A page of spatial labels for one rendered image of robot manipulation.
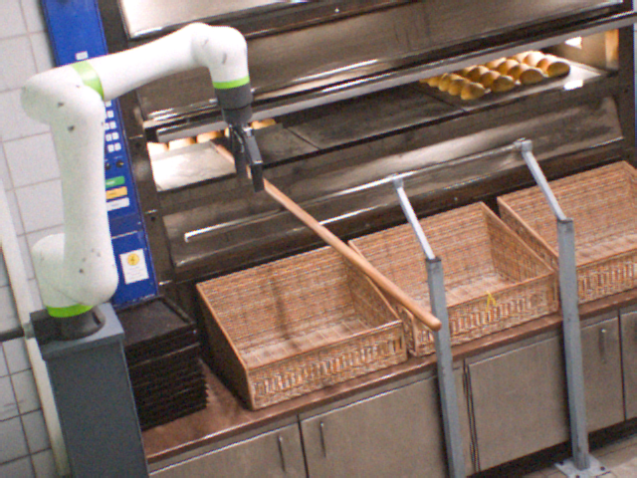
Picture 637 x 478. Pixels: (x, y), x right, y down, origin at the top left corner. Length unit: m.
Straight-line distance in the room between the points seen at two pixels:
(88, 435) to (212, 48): 1.04
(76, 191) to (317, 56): 1.48
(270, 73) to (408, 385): 1.13
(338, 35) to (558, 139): 1.00
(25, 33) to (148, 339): 0.99
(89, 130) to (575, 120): 2.36
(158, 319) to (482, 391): 1.12
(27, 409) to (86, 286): 1.37
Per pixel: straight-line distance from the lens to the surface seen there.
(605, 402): 4.51
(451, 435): 4.15
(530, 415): 4.36
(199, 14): 3.99
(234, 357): 3.95
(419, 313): 2.99
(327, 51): 4.18
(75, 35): 3.89
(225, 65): 3.07
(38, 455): 4.35
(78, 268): 2.94
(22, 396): 4.24
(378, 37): 4.25
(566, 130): 4.72
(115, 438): 3.28
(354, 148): 4.30
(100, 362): 3.17
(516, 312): 4.21
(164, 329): 3.87
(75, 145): 2.87
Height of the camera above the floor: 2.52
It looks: 23 degrees down
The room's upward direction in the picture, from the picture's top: 8 degrees counter-clockwise
